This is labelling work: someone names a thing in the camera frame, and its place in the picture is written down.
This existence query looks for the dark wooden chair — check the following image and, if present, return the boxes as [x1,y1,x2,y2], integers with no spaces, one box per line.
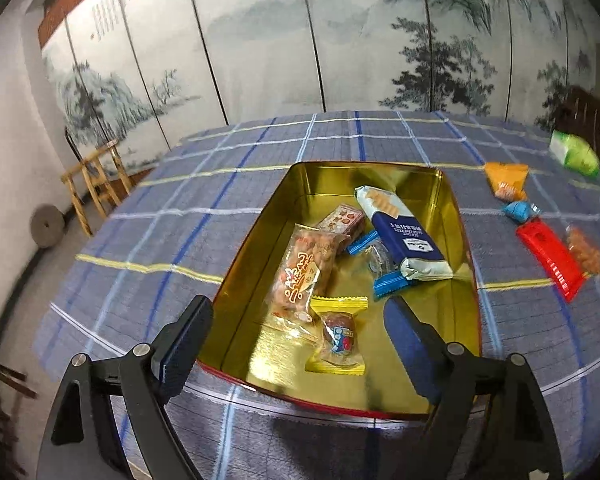
[0,332,38,480]
[554,85,600,171]

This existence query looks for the white blue cracker packet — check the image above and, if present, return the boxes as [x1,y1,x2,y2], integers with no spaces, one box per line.
[355,185,455,281]

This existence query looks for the round grey millstone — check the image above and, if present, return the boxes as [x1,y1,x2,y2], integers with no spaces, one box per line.
[30,203,65,248]

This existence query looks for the green packet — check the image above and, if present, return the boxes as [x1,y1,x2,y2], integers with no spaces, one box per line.
[549,130,600,178]

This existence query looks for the painted landscape folding screen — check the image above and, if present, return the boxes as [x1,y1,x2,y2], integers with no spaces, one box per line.
[40,0,600,168]

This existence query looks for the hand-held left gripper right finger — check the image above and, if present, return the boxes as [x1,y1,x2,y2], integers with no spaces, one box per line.
[382,296,565,480]

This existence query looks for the clear blue ended candy packet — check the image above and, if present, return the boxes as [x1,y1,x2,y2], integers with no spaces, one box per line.
[347,230,418,302]

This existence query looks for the red tin box gold inside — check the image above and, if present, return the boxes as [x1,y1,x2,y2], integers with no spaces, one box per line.
[196,161,482,421]

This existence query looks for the bamboo chair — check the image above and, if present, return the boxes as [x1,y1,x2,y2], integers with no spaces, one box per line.
[61,141,133,237]

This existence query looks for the yellow candy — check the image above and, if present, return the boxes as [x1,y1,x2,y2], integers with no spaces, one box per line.
[305,296,370,376]

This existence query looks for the pink brown snack packet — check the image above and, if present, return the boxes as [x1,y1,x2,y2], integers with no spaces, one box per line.
[314,203,366,238]

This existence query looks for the clear peanut packet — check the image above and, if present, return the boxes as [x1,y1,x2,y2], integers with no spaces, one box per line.
[564,226,600,277]

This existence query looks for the clear orange label snack packet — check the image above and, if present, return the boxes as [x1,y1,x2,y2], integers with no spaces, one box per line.
[264,224,351,346]

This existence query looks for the small blue snack packet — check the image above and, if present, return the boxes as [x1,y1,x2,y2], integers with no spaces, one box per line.
[502,200,543,223]

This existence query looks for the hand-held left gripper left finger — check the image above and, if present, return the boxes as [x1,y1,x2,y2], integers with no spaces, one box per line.
[36,295,215,480]

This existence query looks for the blue plaid tablecloth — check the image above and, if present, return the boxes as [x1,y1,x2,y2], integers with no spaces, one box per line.
[32,110,600,480]

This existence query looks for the red snack packet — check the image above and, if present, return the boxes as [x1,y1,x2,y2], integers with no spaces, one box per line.
[516,220,586,303]

